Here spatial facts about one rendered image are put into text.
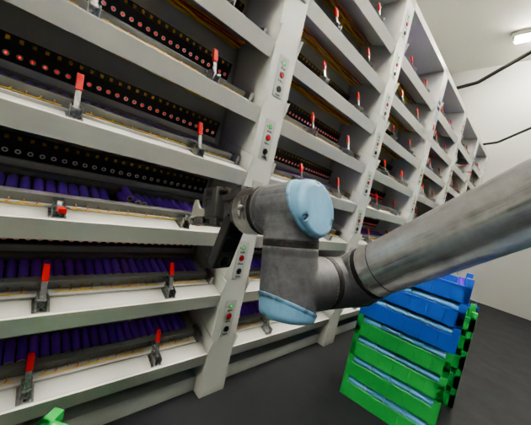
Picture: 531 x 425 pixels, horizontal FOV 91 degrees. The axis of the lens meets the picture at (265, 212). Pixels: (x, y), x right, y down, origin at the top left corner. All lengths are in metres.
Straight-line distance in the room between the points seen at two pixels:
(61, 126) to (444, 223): 0.64
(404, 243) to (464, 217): 0.08
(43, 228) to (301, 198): 0.49
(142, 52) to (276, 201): 0.45
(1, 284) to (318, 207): 0.63
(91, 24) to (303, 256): 0.57
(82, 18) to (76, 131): 0.20
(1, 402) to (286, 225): 0.67
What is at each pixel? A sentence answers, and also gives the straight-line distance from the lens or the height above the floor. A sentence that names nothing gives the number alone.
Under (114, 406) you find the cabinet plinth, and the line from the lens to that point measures 0.94.
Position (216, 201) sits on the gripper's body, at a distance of 0.54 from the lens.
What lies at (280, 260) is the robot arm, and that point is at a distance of 0.38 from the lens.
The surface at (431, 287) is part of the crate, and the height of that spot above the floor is 0.50.
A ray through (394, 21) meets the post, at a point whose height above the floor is 1.62.
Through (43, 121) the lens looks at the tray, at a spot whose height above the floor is 0.71.
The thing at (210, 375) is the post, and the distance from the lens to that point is 1.00.
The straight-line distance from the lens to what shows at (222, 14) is 0.82.
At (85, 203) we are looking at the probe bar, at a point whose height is 0.57.
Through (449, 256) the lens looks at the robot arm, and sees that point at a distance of 0.39.
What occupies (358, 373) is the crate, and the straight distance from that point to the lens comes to 1.19.
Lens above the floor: 0.67
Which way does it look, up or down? 3 degrees down
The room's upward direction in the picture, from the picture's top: 13 degrees clockwise
